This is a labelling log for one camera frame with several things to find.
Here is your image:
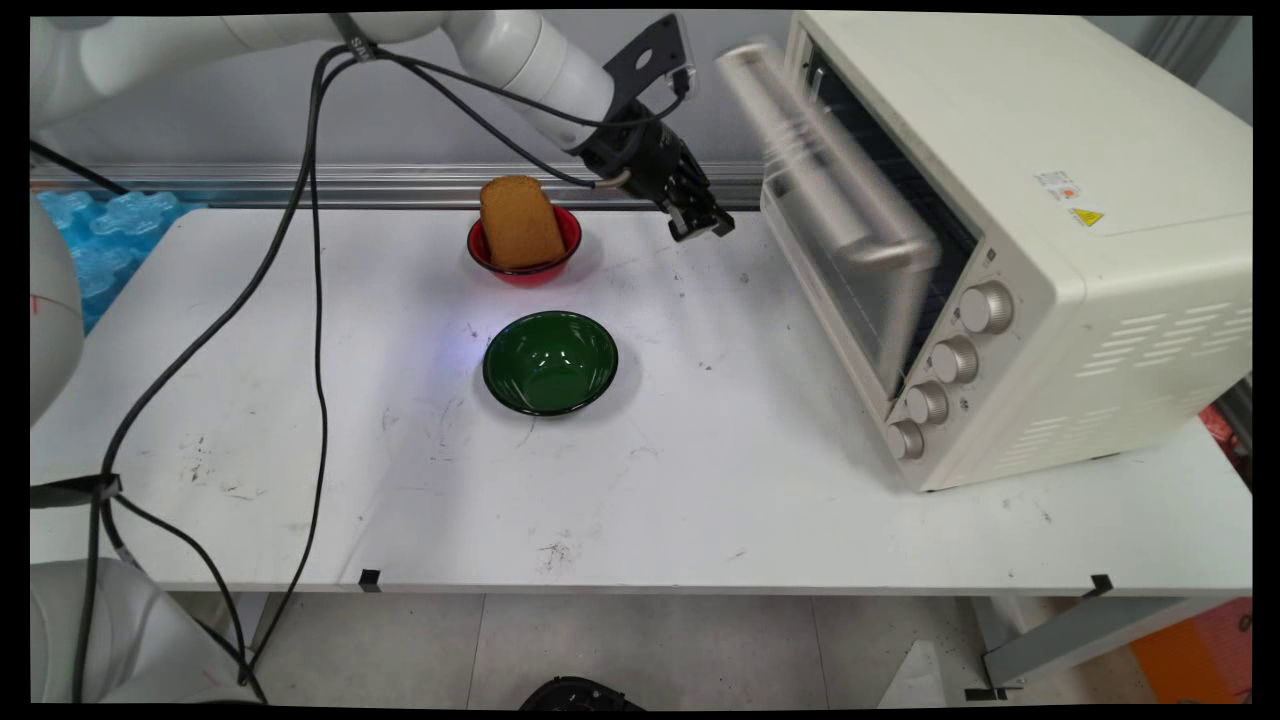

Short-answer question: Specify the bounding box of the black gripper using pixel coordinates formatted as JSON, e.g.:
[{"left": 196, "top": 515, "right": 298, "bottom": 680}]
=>
[{"left": 577, "top": 117, "right": 737, "bottom": 244}]

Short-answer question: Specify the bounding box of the glass oven door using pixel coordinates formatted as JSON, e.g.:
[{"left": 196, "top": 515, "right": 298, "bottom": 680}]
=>
[{"left": 714, "top": 40, "right": 948, "bottom": 403}]

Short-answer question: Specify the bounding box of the red bowl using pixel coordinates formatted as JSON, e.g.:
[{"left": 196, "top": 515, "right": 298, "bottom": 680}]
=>
[{"left": 467, "top": 205, "right": 584, "bottom": 289}]

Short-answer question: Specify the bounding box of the brown bread slice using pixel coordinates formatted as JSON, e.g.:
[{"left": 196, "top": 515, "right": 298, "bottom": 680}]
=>
[{"left": 479, "top": 175, "right": 568, "bottom": 271}]

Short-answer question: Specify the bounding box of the green bowl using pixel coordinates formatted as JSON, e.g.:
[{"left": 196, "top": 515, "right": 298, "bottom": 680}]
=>
[{"left": 482, "top": 310, "right": 620, "bottom": 418}]

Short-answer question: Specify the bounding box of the large silver oven knob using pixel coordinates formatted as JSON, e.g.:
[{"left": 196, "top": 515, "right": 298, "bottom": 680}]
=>
[{"left": 959, "top": 281, "right": 1016, "bottom": 335}]

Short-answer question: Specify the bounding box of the cream toaster oven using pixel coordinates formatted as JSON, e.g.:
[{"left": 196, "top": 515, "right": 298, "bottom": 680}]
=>
[{"left": 762, "top": 12, "right": 1253, "bottom": 494}]

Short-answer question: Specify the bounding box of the black round object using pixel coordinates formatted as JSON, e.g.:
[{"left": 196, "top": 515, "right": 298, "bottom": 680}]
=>
[{"left": 518, "top": 676, "right": 648, "bottom": 713}]

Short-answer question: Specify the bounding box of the grey table leg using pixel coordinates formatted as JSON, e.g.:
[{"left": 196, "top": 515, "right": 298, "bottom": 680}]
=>
[
  {"left": 978, "top": 596, "right": 1206, "bottom": 693},
  {"left": 245, "top": 592, "right": 276, "bottom": 661}
]

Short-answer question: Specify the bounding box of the red packet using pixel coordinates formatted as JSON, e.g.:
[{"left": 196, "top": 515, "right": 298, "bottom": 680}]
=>
[{"left": 1198, "top": 403, "right": 1253, "bottom": 476}]

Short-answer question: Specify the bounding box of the blue bubble foam sheet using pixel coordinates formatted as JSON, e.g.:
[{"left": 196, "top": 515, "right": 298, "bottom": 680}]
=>
[{"left": 35, "top": 188, "right": 208, "bottom": 337}]

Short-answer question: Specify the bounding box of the orange box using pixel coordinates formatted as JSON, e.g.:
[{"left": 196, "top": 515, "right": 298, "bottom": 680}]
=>
[{"left": 1128, "top": 597, "right": 1253, "bottom": 706}]

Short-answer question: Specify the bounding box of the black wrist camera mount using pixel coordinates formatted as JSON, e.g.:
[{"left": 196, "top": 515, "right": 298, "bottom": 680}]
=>
[{"left": 601, "top": 12, "right": 697, "bottom": 103}]

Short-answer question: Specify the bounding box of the aluminium rail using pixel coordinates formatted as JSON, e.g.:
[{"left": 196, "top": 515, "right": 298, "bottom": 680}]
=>
[{"left": 30, "top": 160, "right": 773, "bottom": 212}]

